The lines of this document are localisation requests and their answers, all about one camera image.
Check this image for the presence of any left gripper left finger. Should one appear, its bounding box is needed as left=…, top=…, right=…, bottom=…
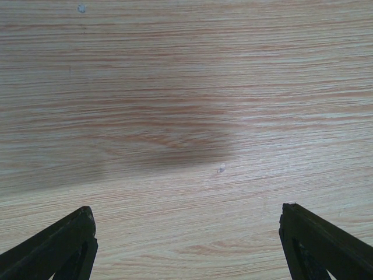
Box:
left=1, top=206, right=98, bottom=279

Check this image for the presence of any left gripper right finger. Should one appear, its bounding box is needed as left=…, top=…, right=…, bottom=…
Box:
left=279, top=204, right=372, bottom=279

